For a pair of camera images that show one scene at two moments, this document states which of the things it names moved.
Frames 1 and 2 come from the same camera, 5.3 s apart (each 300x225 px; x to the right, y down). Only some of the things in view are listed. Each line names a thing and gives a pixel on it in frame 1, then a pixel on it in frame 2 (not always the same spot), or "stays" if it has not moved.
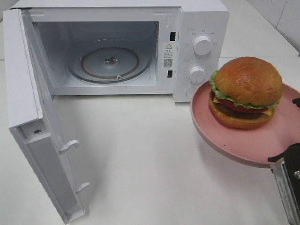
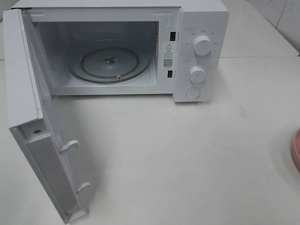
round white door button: x=190 y=93 stays
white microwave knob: x=197 y=74 stays
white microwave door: x=33 y=120 stays
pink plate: x=250 y=146 to x=296 y=148
